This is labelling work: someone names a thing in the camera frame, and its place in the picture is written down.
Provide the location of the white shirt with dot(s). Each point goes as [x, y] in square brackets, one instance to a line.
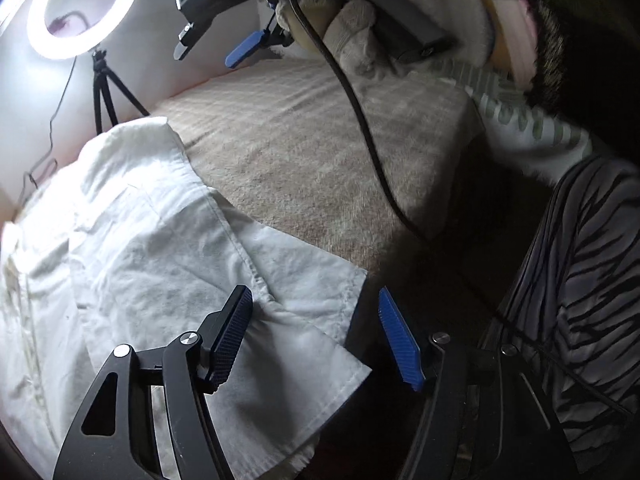
[128, 245]

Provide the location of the green white patterned pillow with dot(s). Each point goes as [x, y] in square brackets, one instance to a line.
[527, 139]

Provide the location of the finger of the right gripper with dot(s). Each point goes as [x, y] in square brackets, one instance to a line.
[189, 37]
[246, 48]

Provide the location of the dark sleeved right forearm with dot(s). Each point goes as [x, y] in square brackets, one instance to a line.
[579, 63]

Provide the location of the checkered beige blanket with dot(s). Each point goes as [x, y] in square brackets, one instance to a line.
[281, 142]

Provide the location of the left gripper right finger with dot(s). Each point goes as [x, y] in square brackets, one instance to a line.
[483, 415]

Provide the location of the black small tripod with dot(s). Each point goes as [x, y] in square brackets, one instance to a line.
[103, 75]

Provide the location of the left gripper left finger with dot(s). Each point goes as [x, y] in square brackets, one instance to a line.
[112, 435]

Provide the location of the zebra patterned trousers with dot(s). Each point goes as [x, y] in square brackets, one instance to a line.
[573, 309]

